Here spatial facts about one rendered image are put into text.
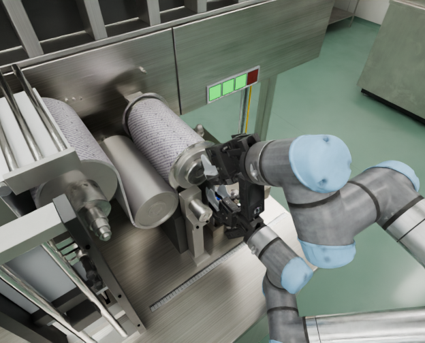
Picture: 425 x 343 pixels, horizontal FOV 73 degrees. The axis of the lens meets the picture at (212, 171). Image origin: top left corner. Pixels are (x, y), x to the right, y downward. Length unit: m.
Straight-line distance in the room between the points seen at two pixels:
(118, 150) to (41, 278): 0.38
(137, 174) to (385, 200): 0.52
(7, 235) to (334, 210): 0.42
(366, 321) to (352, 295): 1.30
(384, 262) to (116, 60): 1.95
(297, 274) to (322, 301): 1.28
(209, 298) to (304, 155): 0.62
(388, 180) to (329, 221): 0.13
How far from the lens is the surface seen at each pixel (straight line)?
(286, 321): 0.75
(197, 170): 0.68
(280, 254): 0.70
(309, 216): 0.42
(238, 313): 0.90
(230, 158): 0.54
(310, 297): 1.95
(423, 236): 0.50
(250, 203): 0.56
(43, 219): 0.44
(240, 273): 0.94
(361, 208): 0.47
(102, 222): 0.52
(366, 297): 2.07
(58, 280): 0.58
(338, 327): 0.74
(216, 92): 1.09
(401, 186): 0.52
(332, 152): 0.39
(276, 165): 0.42
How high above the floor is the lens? 1.76
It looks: 47 degrees down
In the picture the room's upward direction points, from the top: straight up
